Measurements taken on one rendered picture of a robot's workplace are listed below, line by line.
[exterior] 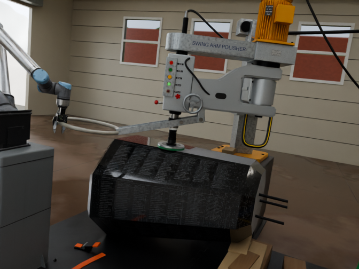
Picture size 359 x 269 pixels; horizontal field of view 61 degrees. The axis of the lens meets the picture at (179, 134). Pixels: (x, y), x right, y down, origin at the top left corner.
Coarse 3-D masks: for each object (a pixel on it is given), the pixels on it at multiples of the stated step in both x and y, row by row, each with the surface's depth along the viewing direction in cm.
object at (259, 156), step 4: (216, 148) 311; (220, 148) 314; (252, 152) 314; (256, 152) 317; (260, 152) 320; (264, 152) 323; (244, 156) 287; (248, 156) 289; (252, 156) 292; (256, 156) 294; (260, 156) 296; (264, 156) 303; (260, 160) 285
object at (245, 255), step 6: (246, 240) 233; (234, 246) 221; (240, 246) 222; (246, 246) 223; (234, 252) 215; (240, 252) 213; (246, 252) 214; (252, 252) 216; (240, 258) 206; (246, 258) 207; (252, 258) 208; (234, 264) 198; (240, 264) 199; (246, 264) 200; (252, 264) 201
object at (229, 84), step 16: (192, 80) 227; (208, 80) 228; (224, 80) 227; (240, 80) 227; (192, 96) 228; (208, 96) 228; (224, 96) 228; (240, 112) 232; (256, 112) 231; (272, 112) 231
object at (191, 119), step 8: (176, 120) 234; (184, 120) 235; (192, 120) 235; (200, 120) 231; (120, 128) 235; (128, 128) 235; (136, 128) 235; (144, 128) 235; (152, 128) 235; (160, 128) 235
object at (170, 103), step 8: (168, 56) 223; (176, 56) 222; (184, 56) 223; (192, 56) 223; (184, 64) 223; (192, 64) 224; (176, 72) 224; (184, 72) 224; (192, 72) 225; (176, 80) 225; (184, 80) 225; (176, 88) 226; (184, 88) 226; (184, 96) 227; (168, 104) 228; (176, 104) 228; (176, 112) 235; (184, 112) 230
